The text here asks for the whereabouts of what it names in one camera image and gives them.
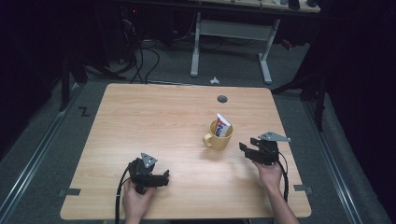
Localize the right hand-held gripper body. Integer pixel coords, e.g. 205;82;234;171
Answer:
253;131;291;166

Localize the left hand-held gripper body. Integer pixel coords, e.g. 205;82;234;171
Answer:
128;152;158;195

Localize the yellow mug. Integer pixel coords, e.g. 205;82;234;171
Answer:
202;119;234;152

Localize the white toothpaste tube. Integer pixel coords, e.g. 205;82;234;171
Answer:
214;113;232;138

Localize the person's right hand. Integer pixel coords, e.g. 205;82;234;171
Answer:
252;161;283;192

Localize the person's left hand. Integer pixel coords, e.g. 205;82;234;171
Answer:
122;180;157;218

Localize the grey tape strip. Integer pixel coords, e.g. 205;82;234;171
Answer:
293;184;313;196
58;188;82;198

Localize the black metal stand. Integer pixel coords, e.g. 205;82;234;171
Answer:
270;59;330;133
58;50;127;113

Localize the grey-framed background desk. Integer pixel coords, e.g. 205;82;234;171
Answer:
190;0;321;86

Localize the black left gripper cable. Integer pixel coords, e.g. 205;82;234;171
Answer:
114;162;132;224

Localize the metal floor rail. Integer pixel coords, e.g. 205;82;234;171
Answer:
0;82;83;220
302;99;364;224

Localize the bundle of black floor cables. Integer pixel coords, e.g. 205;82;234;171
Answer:
120;8;162;85

